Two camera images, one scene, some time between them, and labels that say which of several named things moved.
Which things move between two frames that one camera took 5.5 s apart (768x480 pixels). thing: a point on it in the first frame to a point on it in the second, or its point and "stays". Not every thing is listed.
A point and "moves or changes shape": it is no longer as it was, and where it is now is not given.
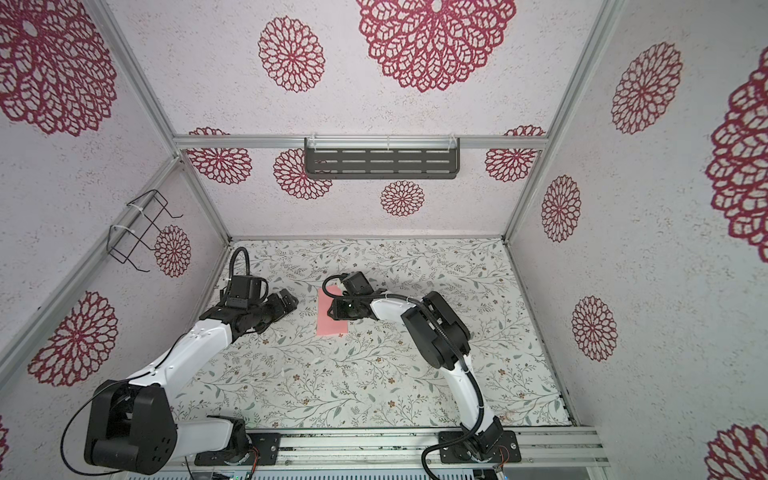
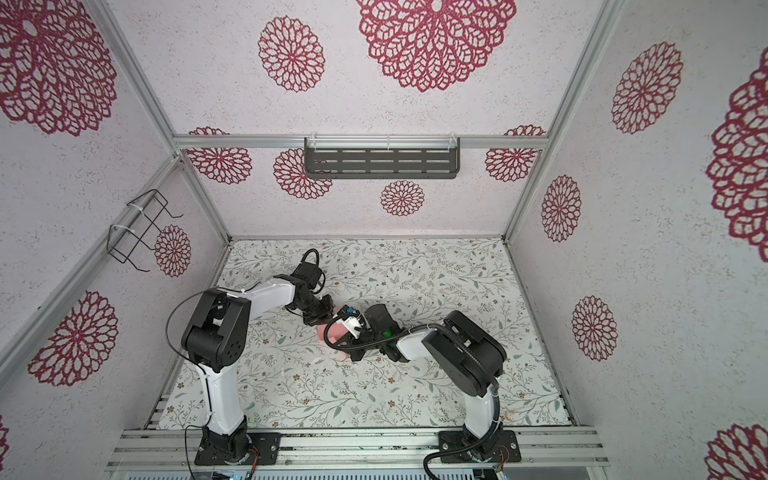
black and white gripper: (353, 284) to (349, 321)
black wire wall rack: (122, 242) stays
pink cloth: (326, 325) moves or changes shape
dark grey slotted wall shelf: (375, 158) stays
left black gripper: (280, 308) to (309, 320)
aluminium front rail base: (396, 448) stays
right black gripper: (339, 310) to (353, 347)
